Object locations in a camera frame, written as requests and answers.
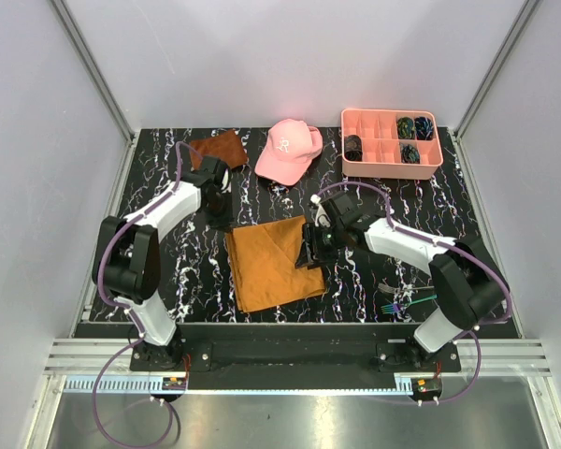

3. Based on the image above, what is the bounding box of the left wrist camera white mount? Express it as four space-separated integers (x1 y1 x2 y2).
220 169 231 193

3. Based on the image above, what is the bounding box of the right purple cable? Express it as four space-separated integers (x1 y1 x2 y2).
310 181 513 406

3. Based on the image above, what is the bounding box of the teal patterned rolled sock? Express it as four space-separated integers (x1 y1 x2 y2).
399 143 421 165

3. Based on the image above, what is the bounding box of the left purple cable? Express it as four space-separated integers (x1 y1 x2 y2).
91 140 207 445

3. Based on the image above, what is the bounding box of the orange cloth napkin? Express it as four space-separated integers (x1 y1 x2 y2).
225 215 325 312

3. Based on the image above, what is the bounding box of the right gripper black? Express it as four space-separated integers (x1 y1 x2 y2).
295 222 346 270

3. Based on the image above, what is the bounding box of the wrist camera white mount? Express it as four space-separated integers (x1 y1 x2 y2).
309 195 331 228
220 169 231 193

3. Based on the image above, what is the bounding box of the dark rolled sock left compartment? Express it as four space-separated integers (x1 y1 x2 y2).
344 135 363 162

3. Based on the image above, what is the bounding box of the iridescent rainbow fork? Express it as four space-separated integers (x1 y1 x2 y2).
381 295 437 314

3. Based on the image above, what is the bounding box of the pink divided organizer tray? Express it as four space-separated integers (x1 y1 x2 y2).
340 109 444 181

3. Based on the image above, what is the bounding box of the green patterned rolled sock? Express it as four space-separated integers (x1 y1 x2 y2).
396 117 415 139

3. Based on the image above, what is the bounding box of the silver fork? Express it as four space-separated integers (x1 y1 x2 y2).
378 282 433 295

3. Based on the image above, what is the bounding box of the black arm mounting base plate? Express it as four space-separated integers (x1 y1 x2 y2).
130 324 461 392

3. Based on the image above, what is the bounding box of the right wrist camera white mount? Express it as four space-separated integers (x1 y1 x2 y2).
309 195 331 228

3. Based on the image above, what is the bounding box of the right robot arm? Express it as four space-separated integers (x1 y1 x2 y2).
295 192 511 371

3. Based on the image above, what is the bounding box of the brown folded cloth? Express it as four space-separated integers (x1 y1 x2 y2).
190 129 249 170

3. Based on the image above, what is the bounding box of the blue patterned rolled sock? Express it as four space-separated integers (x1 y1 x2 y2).
414 116 435 141

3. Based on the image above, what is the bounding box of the purple cable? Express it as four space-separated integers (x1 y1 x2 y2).
91 140 207 445
310 181 513 406

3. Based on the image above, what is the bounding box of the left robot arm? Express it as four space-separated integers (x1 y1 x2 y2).
92 156 233 370

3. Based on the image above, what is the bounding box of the pink baseball cap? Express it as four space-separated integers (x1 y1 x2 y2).
254 119 324 186

